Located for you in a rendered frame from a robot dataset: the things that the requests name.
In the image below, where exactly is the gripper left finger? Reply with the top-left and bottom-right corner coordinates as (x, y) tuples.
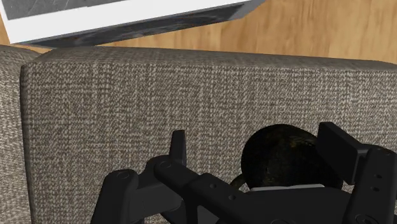
(90, 129), (249, 224)

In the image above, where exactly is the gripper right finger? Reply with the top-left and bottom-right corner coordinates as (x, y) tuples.
(316, 122), (397, 224)

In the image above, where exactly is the grey fabric sofa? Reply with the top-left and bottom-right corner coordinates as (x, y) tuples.
(0, 44), (397, 224)

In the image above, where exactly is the black round object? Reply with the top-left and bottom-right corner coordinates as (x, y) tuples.
(230, 123), (344, 191)

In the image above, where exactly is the white and dark table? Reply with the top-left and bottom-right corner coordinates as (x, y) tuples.
(0, 0), (267, 48)

